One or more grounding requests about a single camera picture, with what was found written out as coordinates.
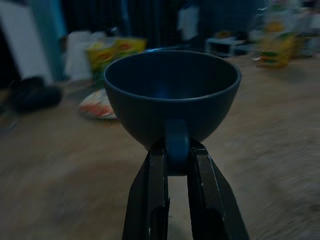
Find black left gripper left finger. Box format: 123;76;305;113
121;146;171;240

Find dark blue cup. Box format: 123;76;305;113
103;49;243;176

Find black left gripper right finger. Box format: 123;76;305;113
186;142;251;240

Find green yellow noodle cup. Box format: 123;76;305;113
86;41;118;76
113;37;147;61

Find white chair wooden legs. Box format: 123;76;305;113
64;31;95;81

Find yellow juice pouch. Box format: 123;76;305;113
253;7;300;68

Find floral paper plate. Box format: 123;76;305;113
78;89;120;121

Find black handheld controller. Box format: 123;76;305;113
7;76;63;114

